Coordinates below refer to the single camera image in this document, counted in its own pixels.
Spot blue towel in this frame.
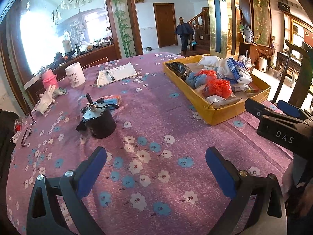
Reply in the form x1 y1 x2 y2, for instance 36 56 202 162
185 72 207 90

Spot wooden chair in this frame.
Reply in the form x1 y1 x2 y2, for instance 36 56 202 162
271 39 313 110

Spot black foil bag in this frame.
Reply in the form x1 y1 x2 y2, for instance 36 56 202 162
165 61 192 79

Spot paper notepad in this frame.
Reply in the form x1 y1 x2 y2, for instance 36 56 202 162
97 63 137 87

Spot blue sponge pack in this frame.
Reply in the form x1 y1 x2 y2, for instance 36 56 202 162
96 95 121 110

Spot brown wooden door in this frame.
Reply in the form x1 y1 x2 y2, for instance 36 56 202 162
153 3 178 48

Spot person in dark clothes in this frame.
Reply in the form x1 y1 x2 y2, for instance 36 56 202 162
175 17 194 55

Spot blue white tissue pack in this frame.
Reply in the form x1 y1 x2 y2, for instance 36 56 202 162
227 57 253 84

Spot black pen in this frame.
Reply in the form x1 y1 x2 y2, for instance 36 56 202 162
105 71 115 81

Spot black sofa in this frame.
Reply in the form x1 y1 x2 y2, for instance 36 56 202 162
0 109 20 234

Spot colourful sponge pack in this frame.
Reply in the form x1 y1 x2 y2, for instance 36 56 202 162
246 82 260 96

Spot red plastic bag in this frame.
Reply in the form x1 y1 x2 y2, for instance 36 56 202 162
195 70 232 99

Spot yellow cardboard box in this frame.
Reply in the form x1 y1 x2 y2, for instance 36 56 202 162
163 61 271 126

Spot white plastic jar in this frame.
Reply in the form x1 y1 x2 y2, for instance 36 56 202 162
65 62 86 88

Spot pink water bottle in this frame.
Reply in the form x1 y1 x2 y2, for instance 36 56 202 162
40 66 58 89

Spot purple floral tablecloth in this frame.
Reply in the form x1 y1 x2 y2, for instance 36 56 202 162
6 52 292 234

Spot eyeglasses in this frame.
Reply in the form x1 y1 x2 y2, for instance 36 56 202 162
21 112 36 146

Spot white plastic bag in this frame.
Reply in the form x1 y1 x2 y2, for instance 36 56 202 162
197 55 234 79

